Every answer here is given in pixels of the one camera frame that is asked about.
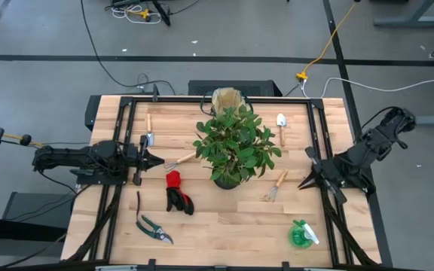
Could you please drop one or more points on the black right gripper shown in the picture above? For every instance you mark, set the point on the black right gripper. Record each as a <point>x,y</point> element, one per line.
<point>330,174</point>

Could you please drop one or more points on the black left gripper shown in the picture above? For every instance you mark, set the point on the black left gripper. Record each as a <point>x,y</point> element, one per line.
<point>141,162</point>

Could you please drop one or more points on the red and black garden glove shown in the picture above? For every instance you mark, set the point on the red and black garden glove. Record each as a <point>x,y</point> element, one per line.
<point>173,180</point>

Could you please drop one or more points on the green spray bottle white nozzle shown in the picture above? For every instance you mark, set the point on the green spray bottle white nozzle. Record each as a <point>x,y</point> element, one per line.
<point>300,237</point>

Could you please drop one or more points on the green pruning shears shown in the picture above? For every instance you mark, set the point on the green pruning shears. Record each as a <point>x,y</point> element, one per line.
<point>150,227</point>

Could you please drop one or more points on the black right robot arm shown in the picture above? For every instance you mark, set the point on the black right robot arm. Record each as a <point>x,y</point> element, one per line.
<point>382,139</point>

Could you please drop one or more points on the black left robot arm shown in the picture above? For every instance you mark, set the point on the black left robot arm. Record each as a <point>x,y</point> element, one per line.
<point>70,158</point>

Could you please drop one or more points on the black control box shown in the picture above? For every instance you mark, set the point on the black control box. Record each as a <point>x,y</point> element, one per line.
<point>90,113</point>

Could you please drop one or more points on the green plant in black pot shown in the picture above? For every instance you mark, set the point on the green plant in black pot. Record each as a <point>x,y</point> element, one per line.
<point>236,150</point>

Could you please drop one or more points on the black computer tower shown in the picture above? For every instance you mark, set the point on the black computer tower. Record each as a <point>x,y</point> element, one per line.
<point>262,88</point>

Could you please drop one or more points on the grey side table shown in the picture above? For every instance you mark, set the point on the grey side table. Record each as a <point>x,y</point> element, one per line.
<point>32,203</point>

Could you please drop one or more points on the black horizontal bar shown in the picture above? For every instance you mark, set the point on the black horizontal bar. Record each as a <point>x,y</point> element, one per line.
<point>13,229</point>

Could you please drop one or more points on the grey desk base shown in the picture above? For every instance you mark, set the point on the grey desk base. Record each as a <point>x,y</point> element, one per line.
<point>409,22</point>

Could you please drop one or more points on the black aluminium table frame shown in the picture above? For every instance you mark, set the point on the black aluminium table frame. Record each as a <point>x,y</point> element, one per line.
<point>164,99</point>

